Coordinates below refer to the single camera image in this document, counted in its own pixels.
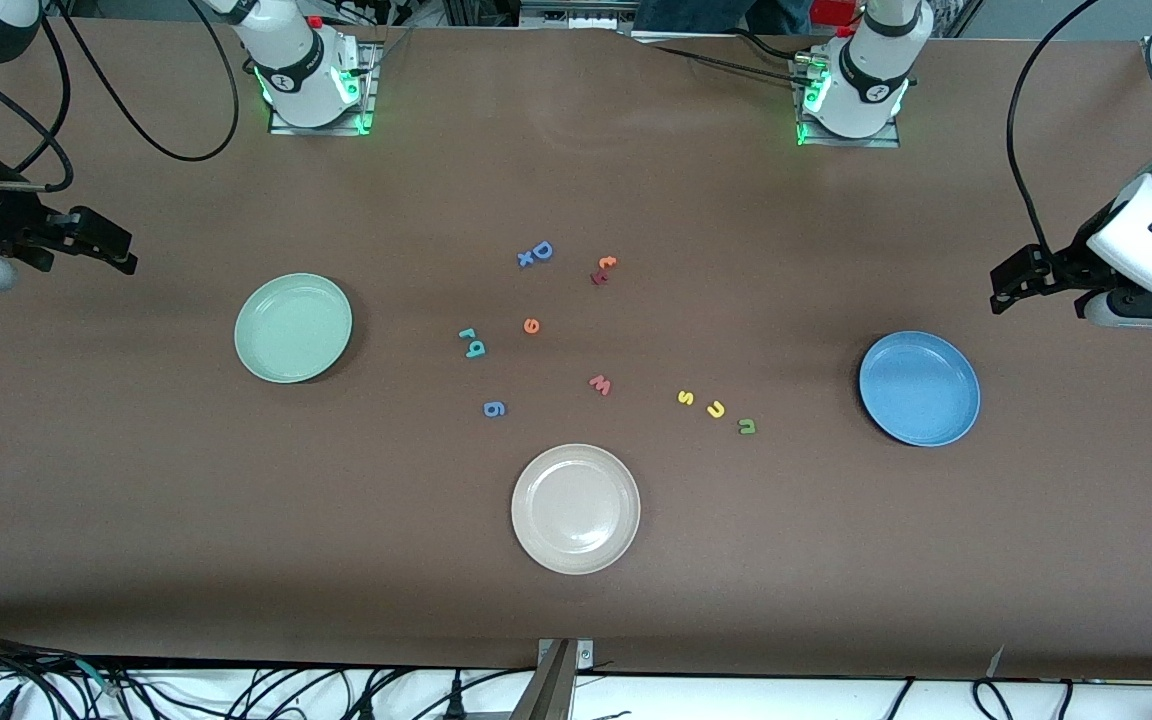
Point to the grey metal device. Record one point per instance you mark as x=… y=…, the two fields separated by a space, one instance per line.
x=576 y=18

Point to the blue plate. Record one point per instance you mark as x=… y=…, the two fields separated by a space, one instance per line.
x=919 y=388

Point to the blue letter D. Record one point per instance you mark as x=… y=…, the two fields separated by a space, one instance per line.
x=542 y=250

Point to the yellow letter u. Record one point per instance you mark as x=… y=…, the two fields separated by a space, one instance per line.
x=715 y=408

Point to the white paper tag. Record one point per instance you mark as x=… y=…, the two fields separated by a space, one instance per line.
x=996 y=660

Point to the metal table edge bracket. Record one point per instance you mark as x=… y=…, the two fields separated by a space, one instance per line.
x=558 y=660

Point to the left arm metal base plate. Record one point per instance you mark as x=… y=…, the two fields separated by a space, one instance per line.
x=881 y=142

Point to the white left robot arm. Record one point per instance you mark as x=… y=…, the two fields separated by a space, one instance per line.
x=871 y=75

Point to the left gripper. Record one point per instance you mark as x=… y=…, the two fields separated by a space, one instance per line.
x=1064 y=262

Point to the green plate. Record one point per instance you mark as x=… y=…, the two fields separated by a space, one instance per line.
x=293 y=328

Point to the red letter w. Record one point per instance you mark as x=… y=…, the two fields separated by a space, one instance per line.
x=600 y=384

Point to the red box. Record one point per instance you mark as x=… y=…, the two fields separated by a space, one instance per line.
x=831 y=10

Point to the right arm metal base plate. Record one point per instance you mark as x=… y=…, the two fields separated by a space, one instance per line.
x=368 y=95

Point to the beige plate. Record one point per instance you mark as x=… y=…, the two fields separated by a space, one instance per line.
x=575 y=509

